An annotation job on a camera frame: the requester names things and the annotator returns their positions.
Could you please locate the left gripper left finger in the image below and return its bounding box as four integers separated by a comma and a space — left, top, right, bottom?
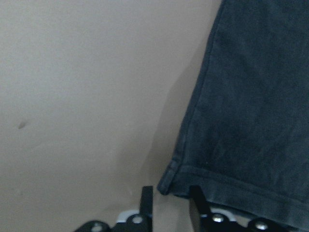
139, 186, 154, 232

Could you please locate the black t-shirt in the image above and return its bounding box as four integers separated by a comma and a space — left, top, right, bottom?
157, 0, 309, 232

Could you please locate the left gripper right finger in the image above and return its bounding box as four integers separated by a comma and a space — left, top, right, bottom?
189, 186, 211, 232

